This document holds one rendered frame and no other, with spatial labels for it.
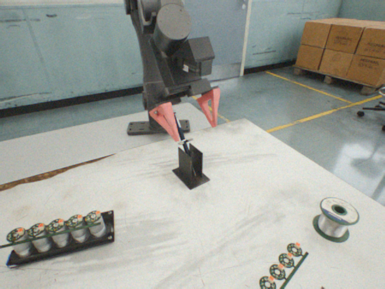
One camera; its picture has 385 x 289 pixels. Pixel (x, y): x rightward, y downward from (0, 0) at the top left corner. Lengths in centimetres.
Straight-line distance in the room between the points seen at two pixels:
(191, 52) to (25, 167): 52
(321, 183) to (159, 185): 38
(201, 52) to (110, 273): 38
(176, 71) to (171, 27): 8
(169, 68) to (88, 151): 37
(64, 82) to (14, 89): 47
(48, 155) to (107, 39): 234
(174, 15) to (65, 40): 255
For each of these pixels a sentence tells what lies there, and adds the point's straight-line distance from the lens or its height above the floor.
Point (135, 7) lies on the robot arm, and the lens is 75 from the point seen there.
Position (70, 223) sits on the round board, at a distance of 45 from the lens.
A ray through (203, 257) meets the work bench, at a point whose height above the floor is 75.
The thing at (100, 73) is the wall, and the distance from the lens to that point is 304.
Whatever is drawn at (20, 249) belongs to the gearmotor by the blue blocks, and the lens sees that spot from 48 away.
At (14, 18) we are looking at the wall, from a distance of 293.
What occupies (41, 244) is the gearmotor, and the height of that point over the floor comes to 79.
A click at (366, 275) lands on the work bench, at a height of 75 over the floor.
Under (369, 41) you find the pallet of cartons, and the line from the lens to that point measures 367.
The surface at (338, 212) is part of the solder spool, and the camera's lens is 52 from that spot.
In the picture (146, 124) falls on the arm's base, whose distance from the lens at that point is 79.
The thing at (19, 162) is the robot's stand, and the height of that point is 75.
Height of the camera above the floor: 113
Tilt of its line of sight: 34 degrees down
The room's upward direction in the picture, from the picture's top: straight up
